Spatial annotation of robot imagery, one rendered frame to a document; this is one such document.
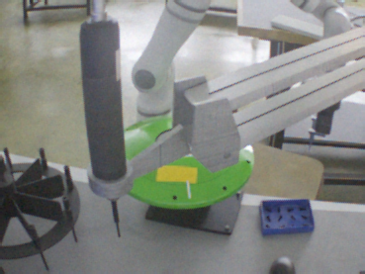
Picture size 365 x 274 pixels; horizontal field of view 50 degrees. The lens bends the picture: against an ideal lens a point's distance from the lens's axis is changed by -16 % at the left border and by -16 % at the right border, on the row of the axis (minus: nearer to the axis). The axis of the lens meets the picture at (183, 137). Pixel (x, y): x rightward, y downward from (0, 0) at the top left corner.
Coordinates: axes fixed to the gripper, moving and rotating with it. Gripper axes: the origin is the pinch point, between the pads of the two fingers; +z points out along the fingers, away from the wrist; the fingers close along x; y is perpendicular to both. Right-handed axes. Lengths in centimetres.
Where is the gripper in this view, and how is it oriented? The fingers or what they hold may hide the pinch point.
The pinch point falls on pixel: (310, 144)
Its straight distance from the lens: 112.5
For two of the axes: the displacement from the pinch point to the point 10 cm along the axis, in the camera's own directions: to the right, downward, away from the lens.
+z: -0.1, 8.2, 5.7
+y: 9.3, 2.1, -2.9
